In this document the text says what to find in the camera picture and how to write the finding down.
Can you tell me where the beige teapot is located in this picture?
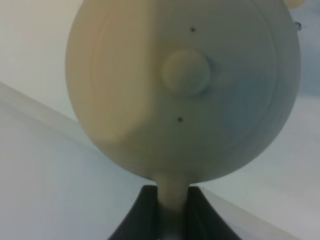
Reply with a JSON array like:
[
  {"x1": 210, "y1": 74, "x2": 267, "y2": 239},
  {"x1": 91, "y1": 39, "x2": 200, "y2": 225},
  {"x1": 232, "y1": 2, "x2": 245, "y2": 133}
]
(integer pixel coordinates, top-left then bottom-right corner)
[{"x1": 65, "y1": 0, "x2": 301, "y2": 212}]

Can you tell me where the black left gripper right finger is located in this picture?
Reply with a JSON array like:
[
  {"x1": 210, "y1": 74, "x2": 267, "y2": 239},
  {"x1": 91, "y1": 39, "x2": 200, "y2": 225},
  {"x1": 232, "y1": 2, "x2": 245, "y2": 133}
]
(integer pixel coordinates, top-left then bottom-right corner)
[{"x1": 185, "y1": 186, "x2": 241, "y2": 240}]

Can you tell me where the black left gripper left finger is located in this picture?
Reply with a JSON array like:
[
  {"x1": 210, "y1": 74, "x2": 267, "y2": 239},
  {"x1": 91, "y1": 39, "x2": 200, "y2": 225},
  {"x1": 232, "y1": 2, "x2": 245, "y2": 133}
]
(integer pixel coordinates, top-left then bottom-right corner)
[{"x1": 108, "y1": 185, "x2": 159, "y2": 240}]

